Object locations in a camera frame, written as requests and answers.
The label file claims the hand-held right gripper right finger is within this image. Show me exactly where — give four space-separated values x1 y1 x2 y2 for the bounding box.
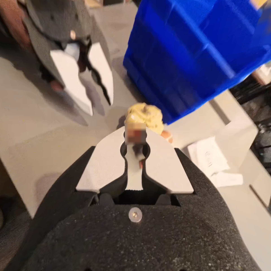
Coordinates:
142 131 195 195

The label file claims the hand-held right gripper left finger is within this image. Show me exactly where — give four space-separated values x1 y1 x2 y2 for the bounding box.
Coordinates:
76 127 127 195

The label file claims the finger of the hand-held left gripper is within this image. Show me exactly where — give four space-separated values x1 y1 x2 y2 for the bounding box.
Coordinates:
81 42 115 106
49 49 94 117

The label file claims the tan brown brick toy figure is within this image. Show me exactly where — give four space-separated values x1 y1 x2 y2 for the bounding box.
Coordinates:
125 103 174 145

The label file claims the grey desk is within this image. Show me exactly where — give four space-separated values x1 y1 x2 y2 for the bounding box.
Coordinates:
0 4 271 271

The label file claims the person's left hand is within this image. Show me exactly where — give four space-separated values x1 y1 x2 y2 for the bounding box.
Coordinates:
0 4 33 50

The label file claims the torn white paper bag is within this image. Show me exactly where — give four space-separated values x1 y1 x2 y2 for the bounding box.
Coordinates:
186 138 244 187

